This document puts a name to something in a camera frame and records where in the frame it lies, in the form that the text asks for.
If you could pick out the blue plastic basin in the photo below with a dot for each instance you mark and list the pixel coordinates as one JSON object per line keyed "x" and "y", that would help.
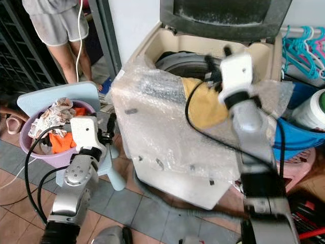
{"x": 294, "y": 142}

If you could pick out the black metal gate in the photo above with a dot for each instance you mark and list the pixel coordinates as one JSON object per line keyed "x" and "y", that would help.
{"x": 20, "y": 46}

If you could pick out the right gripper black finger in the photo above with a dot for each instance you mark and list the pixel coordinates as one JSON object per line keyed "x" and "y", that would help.
{"x": 209, "y": 62}
{"x": 227, "y": 52}

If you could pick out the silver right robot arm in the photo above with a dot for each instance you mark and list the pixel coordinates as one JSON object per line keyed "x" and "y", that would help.
{"x": 251, "y": 132}

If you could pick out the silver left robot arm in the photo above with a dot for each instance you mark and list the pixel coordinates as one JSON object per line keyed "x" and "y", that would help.
{"x": 71, "y": 195}

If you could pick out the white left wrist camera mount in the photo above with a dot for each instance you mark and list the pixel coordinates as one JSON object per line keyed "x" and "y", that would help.
{"x": 84, "y": 133}

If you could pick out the grey robot leg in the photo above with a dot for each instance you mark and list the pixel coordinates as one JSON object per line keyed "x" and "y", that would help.
{"x": 111, "y": 236}

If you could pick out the teal plastic clothes hanger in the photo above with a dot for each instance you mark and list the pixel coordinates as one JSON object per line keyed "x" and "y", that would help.
{"x": 297, "y": 51}

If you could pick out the pink plastic clothes hanger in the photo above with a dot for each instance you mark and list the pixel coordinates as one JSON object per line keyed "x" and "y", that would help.
{"x": 321, "y": 48}

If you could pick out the person in grey clothes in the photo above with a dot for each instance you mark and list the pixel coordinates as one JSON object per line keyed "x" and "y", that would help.
{"x": 53, "y": 25}

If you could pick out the dark green door frame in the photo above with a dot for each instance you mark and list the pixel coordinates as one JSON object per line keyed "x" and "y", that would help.
{"x": 104, "y": 35}

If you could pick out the light blue plastic stool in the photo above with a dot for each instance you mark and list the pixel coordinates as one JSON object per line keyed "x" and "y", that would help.
{"x": 51, "y": 94}

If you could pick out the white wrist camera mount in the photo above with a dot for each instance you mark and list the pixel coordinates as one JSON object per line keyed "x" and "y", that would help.
{"x": 84, "y": 133}
{"x": 236, "y": 71}

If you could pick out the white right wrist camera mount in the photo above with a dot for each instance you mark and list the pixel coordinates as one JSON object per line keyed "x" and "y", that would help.
{"x": 236, "y": 71}

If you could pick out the grey washer drum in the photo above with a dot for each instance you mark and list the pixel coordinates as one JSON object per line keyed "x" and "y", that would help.
{"x": 183, "y": 62}

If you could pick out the yellow cloth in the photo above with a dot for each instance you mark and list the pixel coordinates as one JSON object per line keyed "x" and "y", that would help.
{"x": 205, "y": 104}

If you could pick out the grey hanger rail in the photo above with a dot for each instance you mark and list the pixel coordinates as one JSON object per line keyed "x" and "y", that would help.
{"x": 292, "y": 31}

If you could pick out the pink slipper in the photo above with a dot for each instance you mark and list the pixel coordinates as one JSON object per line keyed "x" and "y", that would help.
{"x": 12, "y": 124}

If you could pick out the dark grey washer lid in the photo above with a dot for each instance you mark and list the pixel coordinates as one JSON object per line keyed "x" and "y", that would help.
{"x": 269, "y": 28}

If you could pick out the clear bubble wrap sheet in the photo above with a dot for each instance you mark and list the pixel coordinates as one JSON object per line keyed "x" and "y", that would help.
{"x": 152, "y": 117}

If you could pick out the beige top-load washing machine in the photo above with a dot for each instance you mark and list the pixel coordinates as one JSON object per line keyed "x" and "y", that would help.
{"x": 183, "y": 185}

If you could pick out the white jar with green lid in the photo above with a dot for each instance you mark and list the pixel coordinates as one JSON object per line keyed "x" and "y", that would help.
{"x": 310, "y": 114}

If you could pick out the white floral cloth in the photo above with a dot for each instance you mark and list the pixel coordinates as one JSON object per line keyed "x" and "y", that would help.
{"x": 53, "y": 118}

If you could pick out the orange cloth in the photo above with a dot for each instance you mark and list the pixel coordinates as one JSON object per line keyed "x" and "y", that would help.
{"x": 63, "y": 142}

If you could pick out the pink plastic stool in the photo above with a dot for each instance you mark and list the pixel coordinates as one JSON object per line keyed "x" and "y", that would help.
{"x": 299, "y": 170}

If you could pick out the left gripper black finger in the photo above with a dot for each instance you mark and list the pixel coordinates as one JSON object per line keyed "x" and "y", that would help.
{"x": 111, "y": 122}

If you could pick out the purple plastic basin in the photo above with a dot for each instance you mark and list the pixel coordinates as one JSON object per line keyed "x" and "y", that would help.
{"x": 53, "y": 160}

